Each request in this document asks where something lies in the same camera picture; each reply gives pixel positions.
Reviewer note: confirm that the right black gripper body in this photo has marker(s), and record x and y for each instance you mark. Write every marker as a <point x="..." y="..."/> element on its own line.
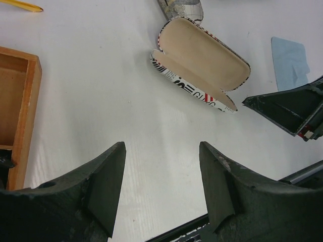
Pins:
<point x="311" y="129"/>

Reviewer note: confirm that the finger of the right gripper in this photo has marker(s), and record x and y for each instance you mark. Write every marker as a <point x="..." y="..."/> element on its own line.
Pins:
<point x="288" y="109"/>

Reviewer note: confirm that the flag print glasses case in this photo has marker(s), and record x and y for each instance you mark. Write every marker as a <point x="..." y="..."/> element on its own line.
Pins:
<point x="199" y="63"/>

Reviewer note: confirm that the map print glasses case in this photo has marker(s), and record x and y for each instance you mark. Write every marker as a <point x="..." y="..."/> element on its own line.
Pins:
<point x="191" y="9"/>

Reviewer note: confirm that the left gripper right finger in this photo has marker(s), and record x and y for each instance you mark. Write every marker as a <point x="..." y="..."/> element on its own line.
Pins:
<point x="244" y="205"/>

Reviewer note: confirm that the orange sunglasses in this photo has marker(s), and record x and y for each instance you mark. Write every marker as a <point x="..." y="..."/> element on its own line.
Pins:
<point x="23" y="5"/>

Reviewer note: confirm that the orange compartment tray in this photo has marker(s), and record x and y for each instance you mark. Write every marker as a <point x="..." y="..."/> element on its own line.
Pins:
<point x="21" y="75"/>

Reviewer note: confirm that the black sunglasses in tray middle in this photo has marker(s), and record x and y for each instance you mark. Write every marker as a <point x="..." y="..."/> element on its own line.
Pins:
<point x="6" y="164"/>

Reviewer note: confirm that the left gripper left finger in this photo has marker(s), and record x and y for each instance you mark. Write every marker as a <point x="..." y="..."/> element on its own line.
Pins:
<point x="80" y="205"/>

